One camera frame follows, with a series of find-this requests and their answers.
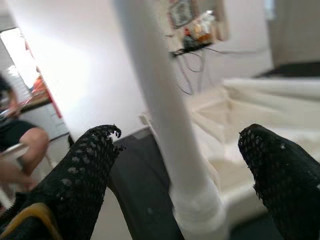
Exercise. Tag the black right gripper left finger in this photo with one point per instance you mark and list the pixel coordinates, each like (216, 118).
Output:
(75, 180)

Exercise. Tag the framed wall picture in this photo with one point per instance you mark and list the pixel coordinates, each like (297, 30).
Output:
(180, 12)

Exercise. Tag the clear bag of goods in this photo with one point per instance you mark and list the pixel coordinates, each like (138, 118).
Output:
(200, 27)

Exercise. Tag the white plastic table leg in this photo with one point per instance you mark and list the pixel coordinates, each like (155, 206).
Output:
(160, 87)

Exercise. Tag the white cabinet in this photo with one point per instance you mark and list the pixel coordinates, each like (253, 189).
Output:
(50, 120)

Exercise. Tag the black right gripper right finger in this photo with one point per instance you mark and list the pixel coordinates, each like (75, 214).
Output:
(282, 180)

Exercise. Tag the black tablecloth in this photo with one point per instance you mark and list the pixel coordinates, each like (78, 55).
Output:
(140, 175)

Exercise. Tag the white plastic children table top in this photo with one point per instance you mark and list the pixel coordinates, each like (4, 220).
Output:
(225, 162)

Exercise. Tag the seated person in dark clothes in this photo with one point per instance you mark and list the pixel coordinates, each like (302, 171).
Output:
(27, 135)

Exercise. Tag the yellow rubber band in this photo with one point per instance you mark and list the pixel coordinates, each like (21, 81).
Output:
(37, 207)

